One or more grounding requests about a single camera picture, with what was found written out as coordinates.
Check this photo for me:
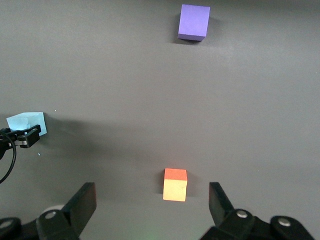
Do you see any orange block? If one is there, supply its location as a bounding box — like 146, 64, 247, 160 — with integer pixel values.
162, 167, 188, 203

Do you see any light blue block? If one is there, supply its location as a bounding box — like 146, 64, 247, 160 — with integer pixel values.
5, 111, 48, 137

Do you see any dark grey table mat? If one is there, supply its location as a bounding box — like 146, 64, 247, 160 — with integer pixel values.
0, 0, 320, 240

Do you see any purple block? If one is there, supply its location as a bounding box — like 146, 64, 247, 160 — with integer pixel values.
177, 3, 211, 42

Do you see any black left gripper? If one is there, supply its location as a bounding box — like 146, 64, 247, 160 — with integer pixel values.
0, 124, 42, 161

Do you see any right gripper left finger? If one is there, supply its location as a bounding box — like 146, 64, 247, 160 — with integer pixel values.
0, 182, 98, 240

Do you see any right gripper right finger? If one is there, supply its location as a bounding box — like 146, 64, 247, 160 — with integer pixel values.
199, 181, 315, 240

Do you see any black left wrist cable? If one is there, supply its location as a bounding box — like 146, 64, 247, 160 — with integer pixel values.
0, 131, 18, 185

